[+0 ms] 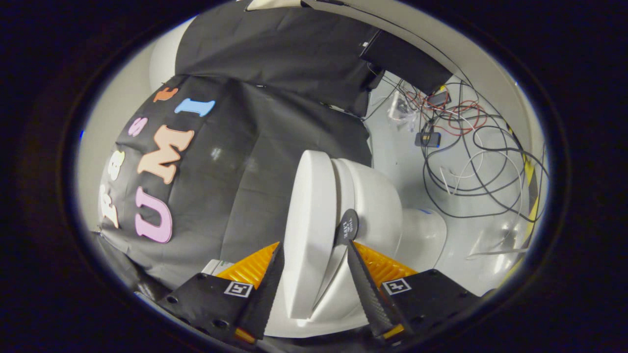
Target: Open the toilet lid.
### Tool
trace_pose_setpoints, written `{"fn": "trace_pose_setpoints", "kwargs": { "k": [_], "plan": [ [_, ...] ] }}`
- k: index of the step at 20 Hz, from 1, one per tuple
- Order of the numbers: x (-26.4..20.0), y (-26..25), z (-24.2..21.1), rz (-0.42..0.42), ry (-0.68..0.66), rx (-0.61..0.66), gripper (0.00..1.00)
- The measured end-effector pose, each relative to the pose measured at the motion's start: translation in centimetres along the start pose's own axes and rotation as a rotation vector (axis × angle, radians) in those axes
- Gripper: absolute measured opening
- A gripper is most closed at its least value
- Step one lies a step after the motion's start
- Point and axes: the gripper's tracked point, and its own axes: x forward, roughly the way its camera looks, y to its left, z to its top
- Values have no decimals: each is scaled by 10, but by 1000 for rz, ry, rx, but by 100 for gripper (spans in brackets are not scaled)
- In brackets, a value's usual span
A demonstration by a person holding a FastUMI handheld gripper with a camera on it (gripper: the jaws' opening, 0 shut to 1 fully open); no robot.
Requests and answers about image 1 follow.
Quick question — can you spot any tangle of floor cables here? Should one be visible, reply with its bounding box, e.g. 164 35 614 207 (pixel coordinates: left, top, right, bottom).
366 64 550 260

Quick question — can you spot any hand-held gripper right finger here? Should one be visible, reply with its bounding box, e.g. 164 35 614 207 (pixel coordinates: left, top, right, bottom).
346 239 484 344

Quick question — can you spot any white toilet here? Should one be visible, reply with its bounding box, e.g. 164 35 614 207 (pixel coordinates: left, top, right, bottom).
201 157 448 339

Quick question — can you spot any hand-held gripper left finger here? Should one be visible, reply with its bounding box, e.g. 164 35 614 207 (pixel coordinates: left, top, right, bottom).
157 240 286 344

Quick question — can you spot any yellow black floor tape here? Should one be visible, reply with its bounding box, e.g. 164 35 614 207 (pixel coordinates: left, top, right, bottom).
503 125 541 282

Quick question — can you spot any black rectangular box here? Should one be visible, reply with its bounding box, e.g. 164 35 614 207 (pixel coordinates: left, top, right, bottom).
361 29 453 96

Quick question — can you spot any black backdrop cloth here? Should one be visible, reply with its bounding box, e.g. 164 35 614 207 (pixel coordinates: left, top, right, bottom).
96 0 386 302

